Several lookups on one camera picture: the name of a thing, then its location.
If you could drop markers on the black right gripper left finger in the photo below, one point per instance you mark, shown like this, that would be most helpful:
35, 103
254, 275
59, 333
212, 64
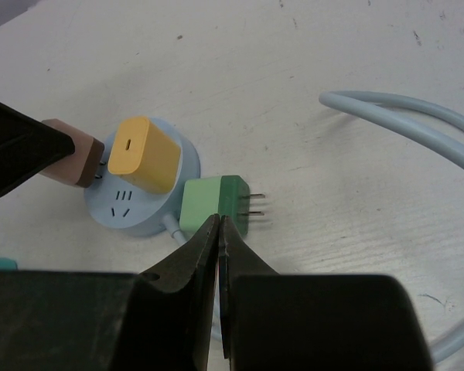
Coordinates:
159, 319

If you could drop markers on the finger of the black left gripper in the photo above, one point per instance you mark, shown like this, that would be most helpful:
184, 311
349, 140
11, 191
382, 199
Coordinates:
27, 146

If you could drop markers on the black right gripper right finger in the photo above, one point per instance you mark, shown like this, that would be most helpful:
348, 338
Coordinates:
272, 321

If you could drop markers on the brown two-tone plug adapter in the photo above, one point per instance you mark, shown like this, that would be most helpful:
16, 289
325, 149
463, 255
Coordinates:
80, 168

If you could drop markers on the light blue round power strip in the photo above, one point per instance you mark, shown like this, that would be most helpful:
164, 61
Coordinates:
119, 205

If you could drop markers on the yellow plug adapter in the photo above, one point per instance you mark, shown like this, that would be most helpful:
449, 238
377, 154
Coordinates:
144, 155

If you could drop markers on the green two-tone plug adapter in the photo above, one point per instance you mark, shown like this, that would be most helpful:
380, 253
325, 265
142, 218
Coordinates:
225, 195

